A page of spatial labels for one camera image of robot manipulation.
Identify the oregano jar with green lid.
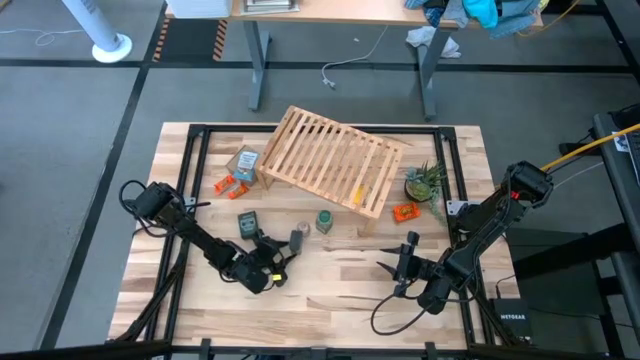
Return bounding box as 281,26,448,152
314,209,335,236

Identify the wooden slatted shelf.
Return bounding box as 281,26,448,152
256,104,406,237

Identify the black Netgear router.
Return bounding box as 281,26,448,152
488,298,535,346

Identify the wooden-top desk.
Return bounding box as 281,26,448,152
164,0,544,121

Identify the white cable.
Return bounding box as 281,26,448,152
552,160,606,190
321,24,390,90
0,27,86,47

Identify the black mat with yellow stripes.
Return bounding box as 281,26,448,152
152,17,229,64

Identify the potted succulent plant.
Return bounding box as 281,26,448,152
402,160,450,226

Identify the yellow extension cord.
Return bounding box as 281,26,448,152
517,0,584,39

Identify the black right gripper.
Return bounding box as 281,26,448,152
376,229,444,284

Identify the black crossbar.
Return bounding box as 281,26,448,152
0,339,640,360

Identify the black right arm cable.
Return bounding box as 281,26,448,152
369,292,436,336

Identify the black aluminium table frame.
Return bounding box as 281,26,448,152
107,123,521,351

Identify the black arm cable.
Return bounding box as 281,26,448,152
118,179,151,237
369,292,436,336

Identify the white cloth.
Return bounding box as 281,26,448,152
405,25,462,59

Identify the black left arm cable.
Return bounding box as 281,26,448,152
118,179,151,237

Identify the black side desk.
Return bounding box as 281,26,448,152
592,102,640,346

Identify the orange Reese's candy packet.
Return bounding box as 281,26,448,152
392,201,422,223

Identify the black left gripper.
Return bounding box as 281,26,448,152
255,230,302,289

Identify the yellow hanging cable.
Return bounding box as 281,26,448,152
540,122,640,172

